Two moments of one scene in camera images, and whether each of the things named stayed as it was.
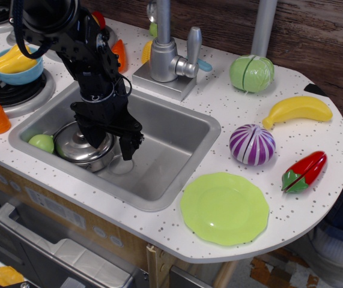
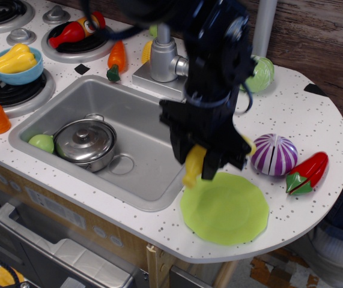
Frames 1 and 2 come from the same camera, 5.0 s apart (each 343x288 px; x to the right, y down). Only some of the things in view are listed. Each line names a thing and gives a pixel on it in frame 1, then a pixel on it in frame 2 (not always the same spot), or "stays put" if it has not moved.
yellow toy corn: [146, 52] stays put
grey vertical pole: [262, 27] stays put
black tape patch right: [313, 88] stays put
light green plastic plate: [225, 209] stays put
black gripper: [101, 112] to [192, 125]
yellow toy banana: [304, 107] to [194, 155]
